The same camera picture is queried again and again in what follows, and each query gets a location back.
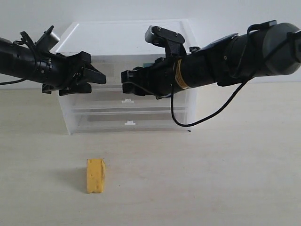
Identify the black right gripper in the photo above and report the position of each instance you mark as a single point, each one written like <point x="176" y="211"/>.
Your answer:
<point x="156" y="79"/>

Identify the white plastic drawer cabinet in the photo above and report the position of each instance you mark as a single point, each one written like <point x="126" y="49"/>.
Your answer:
<point x="121" y="42"/>

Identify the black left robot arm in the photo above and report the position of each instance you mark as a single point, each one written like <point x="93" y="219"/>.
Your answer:
<point x="24" y="62"/>

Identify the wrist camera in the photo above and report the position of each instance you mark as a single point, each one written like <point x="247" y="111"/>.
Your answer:
<point x="48" y="40"/>
<point x="171" y="41"/>

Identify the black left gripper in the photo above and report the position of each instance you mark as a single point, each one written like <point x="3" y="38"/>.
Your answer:
<point x="71" y="75"/>

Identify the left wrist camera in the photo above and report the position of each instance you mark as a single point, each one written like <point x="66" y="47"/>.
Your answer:
<point x="48" y="40"/>

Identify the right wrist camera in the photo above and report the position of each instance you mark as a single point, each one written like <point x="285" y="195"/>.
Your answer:
<point x="171" y="41"/>

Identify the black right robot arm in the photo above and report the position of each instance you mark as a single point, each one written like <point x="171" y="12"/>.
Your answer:
<point x="267" y="49"/>

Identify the white bottle teal label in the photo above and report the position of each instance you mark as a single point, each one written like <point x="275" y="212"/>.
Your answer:
<point x="148" y="64"/>

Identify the yellow sponge block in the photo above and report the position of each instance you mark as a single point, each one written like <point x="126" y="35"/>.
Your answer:
<point x="95" y="175"/>

